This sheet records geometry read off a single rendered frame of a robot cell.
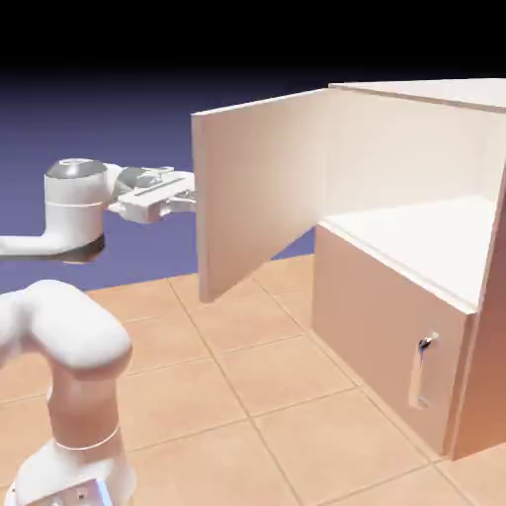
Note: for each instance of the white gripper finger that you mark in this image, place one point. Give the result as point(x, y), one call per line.
point(180, 204)
point(185, 193)

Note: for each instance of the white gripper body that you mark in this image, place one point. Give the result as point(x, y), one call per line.
point(144, 203)

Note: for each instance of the light wood cabinet door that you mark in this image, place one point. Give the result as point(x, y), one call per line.
point(375, 328)
point(257, 185)

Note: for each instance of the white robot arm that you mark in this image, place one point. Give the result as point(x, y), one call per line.
point(71, 205)

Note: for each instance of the light wood cabinet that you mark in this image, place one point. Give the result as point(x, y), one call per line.
point(395, 150)

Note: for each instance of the light wood closed cabinet door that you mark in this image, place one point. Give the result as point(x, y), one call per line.
point(375, 328)

